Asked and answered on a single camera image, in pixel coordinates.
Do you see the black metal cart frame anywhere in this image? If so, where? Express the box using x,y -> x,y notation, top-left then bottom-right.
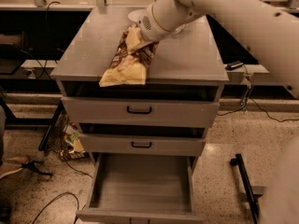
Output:
230,154 -> 260,224

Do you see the grey middle drawer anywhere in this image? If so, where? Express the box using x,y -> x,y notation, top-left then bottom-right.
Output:
79,133 -> 206,157

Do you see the grey top drawer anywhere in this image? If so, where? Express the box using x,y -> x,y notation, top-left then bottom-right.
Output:
62,97 -> 219,128

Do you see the brown sea salt chip bag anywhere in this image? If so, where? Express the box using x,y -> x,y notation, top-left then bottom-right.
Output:
99,32 -> 159,87

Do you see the black floor cable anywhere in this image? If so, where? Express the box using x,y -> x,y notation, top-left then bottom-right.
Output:
32,191 -> 80,224

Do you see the grey drawer cabinet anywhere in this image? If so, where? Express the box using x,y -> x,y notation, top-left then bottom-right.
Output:
51,7 -> 228,167

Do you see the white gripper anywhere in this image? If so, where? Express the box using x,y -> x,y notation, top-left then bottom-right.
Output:
125,5 -> 169,54

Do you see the black power adapter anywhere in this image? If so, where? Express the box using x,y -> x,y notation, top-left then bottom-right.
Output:
225,61 -> 243,71

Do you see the grey bottom drawer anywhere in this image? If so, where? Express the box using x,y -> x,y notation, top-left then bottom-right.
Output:
77,154 -> 203,224

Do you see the black wire basket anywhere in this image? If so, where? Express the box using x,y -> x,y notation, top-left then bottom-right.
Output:
46,112 -> 89,161

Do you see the white ceramic bowl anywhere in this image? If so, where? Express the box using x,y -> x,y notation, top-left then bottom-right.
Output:
128,9 -> 146,23

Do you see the grey drawer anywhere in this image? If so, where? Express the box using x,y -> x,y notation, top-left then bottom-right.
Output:
79,133 -> 206,157
62,97 -> 219,128
77,154 -> 203,224

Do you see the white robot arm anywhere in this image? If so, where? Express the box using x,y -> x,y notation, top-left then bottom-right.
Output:
127,0 -> 299,98

